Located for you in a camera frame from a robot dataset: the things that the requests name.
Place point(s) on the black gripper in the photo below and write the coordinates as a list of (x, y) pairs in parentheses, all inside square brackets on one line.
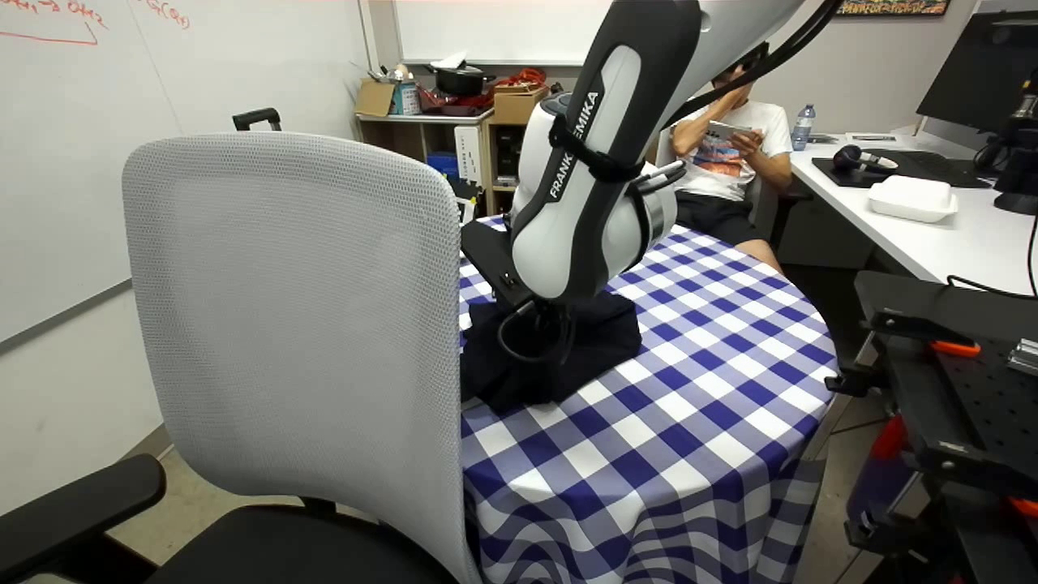
[(502, 275)]

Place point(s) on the black cloth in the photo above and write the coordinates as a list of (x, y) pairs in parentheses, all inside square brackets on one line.
[(606, 343)]

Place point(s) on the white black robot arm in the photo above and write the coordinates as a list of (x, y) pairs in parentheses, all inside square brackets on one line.
[(589, 164)]

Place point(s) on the white mesh chair backrest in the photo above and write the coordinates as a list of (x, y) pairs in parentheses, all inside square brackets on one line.
[(292, 327)]

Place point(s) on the black chair armrest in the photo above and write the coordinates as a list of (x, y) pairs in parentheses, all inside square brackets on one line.
[(258, 116), (76, 515)]

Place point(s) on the black chair seat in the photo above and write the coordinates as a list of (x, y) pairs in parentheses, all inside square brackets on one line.
[(271, 553)]

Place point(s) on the blue storage bin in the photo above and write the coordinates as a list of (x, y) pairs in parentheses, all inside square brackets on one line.
[(444, 166)]

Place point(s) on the wooden shelf unit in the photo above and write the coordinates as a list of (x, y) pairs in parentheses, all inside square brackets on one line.
[(433, 136)]

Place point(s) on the cardboard box with red item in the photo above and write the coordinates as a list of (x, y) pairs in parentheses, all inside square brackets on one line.
[(513, 104)]

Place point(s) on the black cooking pot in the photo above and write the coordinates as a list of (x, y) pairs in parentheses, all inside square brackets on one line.
[(458, 84)]

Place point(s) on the small open cardboard box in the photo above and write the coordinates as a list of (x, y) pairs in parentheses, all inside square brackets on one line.
[(374, 99)]

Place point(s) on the blank whiteboard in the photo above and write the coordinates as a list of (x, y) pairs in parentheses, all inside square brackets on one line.
[(488, 33)]

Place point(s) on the blue white checkered tablecloth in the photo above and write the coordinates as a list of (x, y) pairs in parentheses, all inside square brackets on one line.
[(691, 432)]

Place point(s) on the seated person in white shirt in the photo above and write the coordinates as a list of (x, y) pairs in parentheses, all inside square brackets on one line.
[(746, 157)]

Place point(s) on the clear water bottle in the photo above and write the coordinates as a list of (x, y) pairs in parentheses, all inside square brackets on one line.
[(801, 129)]

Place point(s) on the black headphones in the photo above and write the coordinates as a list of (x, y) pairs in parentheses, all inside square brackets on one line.
[(847, 161)]

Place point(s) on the whiteboard with red writing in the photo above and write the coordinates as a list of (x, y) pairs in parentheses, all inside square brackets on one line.
[(100, 164)]

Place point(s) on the white folded towel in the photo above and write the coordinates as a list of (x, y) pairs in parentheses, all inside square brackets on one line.
[(913, 200)]

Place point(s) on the black desk mat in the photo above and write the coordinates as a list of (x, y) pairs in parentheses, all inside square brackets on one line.
[(929, 166)]

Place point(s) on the white desk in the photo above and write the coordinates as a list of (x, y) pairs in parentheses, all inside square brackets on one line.
[(961, 246)]

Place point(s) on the framed picture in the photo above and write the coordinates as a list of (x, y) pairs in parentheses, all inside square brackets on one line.
[(894, 7)]

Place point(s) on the black robot cart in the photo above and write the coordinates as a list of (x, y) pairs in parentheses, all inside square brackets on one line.
[(961, 422)]

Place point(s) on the black computer monitor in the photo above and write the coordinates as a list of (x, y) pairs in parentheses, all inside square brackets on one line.
[(978, 76)]

